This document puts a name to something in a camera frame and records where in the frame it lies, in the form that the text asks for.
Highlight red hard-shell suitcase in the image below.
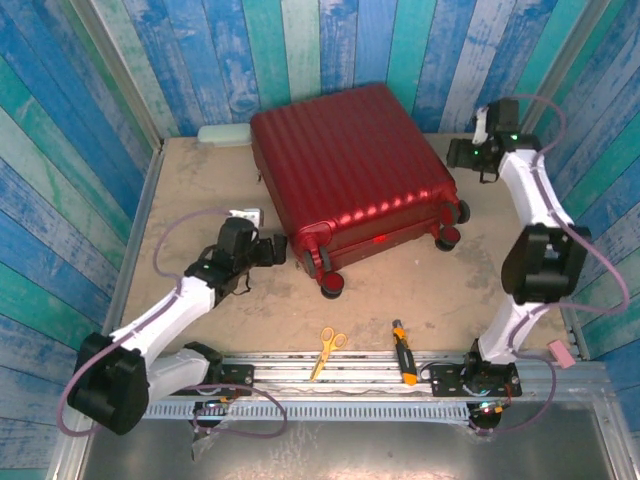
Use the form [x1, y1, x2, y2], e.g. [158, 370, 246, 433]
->
[249, 83, 472, 301]

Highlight mint green oblong case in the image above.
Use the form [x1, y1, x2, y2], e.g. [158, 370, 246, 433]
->
[196, 123, 253, 148]

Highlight orange black screwdriver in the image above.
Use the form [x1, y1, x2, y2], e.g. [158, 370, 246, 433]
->
[391, 318, 419, 388]

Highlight pink rectangular block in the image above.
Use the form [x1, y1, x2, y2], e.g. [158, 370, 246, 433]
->
[546, 340, 577, 370]

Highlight shiny steel sheet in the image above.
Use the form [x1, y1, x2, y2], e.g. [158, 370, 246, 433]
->
[74, 417, 622, 480]

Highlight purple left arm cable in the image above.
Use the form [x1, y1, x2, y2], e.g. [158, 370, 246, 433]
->
[56, 208, 290, 439]

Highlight aluminium frame post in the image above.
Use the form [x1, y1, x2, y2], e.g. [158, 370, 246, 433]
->
[513, 0, 612, 146]
[69, 0, 165, 151]

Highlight yellow handled scissors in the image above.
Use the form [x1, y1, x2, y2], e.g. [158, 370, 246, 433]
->
[308, 326, 349, 383]

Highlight aluminium mounting rail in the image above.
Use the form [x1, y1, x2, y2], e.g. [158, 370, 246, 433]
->
[74, 349, 614, 401]

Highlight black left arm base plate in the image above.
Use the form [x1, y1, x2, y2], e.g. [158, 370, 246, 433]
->
[199, 363, 256, 399]

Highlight white slotted cable duct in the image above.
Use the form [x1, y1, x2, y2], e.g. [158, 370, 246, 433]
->
[93, 401, 474, 425]

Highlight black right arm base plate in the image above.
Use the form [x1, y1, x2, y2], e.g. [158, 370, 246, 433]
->
[429, 363, 523, 399]

